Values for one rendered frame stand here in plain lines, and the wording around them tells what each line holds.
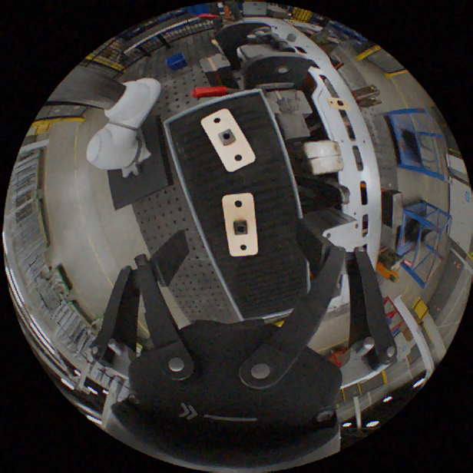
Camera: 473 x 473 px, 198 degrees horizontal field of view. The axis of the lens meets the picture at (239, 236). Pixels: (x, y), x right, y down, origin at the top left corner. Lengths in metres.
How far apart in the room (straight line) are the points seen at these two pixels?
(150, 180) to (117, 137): 0.27
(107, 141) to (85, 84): 0.28
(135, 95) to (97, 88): 0.17
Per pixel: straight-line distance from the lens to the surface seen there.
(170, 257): 0.15
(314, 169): 0.31
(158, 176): 0.70
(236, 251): 0.22
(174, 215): 0.75
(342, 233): 0.33
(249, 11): 1.00
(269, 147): 0.20
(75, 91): 0.50
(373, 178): 0.53
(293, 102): 0.34
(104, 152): 0.59
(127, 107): 0.58
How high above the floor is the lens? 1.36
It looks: 68 degrees down
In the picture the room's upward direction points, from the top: 175 degrees counter-clockwise
